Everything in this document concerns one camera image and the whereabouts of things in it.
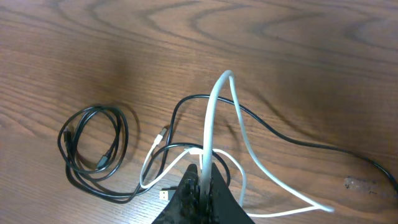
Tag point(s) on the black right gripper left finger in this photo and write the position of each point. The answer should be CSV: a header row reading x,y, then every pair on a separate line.
x,y
183,207

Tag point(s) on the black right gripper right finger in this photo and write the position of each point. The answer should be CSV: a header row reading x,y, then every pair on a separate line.
x,y
224,209

